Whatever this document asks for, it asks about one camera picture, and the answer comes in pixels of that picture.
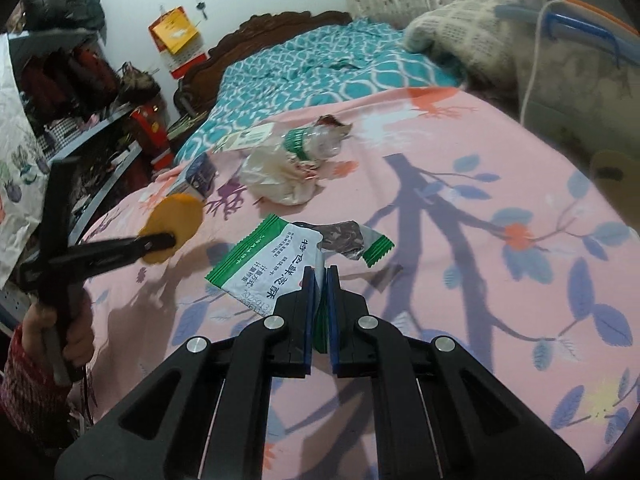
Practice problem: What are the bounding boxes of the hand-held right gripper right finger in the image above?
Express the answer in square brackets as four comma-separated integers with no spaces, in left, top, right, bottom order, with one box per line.
[324,266,586,480]

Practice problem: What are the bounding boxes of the white green paper card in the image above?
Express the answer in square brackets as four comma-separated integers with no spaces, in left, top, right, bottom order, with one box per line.
[212,122,276,153]

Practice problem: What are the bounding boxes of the red wall calendar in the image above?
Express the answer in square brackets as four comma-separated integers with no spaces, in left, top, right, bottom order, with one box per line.
[160,35,208,81]

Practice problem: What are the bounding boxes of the orange round disc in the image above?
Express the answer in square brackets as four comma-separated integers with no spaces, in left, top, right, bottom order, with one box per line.
[139,194,205,266]

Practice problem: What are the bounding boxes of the metal shelf rack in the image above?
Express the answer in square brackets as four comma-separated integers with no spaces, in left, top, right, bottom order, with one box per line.
[0,25,146,241]

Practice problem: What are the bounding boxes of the white plastic bag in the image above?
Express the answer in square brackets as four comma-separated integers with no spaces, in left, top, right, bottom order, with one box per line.
[240,142,321,206]

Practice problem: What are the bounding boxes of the blue-handled clear storage box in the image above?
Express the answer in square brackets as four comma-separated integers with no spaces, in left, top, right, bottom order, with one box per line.
[492,0,640,161]

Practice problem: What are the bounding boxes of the yellow red paper bag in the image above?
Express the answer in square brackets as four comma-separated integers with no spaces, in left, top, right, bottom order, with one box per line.
[148,6,201,56]

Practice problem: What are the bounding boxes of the white cable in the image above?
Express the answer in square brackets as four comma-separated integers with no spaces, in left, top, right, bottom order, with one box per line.
[519,0,565,126]

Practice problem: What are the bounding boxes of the brown handbag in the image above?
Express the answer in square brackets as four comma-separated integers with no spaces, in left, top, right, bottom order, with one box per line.
[117,61,162,106]

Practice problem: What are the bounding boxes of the green white snack wrapper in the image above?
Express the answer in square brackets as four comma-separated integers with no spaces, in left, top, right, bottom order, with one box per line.
[205,213,396,318]

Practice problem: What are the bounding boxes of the carved wooden headboard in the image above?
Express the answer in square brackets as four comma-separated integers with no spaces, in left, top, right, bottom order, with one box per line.
[172,10,353,116]

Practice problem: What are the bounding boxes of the clear plastic bottle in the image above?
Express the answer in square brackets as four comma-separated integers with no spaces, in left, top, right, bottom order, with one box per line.
[282,115,353,161]

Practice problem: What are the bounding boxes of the person's left forearm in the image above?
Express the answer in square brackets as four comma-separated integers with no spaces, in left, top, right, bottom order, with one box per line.
[0,322,93,443]

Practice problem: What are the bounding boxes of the red gift box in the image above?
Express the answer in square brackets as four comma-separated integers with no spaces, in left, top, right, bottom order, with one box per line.
[131,100,175,171]

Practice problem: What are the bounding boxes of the red bags row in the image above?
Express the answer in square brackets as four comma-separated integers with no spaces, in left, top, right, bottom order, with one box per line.
[20,49,120,122]

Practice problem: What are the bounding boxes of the white printed cloth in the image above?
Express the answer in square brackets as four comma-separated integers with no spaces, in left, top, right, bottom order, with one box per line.
[0,35,51,286]

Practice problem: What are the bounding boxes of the person's left hand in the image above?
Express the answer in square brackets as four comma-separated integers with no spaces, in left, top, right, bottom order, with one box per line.
[24,291,96,377]

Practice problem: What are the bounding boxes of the dark bags pile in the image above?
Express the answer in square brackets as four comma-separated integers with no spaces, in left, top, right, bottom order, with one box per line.
[22,0,107,33]

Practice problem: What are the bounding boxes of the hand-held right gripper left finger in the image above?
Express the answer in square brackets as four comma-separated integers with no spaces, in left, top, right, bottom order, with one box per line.
[54,267,317,480]

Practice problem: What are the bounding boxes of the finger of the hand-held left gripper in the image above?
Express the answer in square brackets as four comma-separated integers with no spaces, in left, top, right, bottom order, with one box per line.
[87,231,177,273]

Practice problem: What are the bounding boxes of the teal patterned duvet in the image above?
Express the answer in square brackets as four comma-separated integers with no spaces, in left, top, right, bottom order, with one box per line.
[172,17,468,163]

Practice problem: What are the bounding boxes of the small blue carton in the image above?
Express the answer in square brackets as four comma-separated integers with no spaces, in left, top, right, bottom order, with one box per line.
[165,152,218,201]

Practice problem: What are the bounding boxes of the beige checked pillow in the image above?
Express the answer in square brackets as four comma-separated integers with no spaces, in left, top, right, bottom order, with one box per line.
[402,0,531,91]

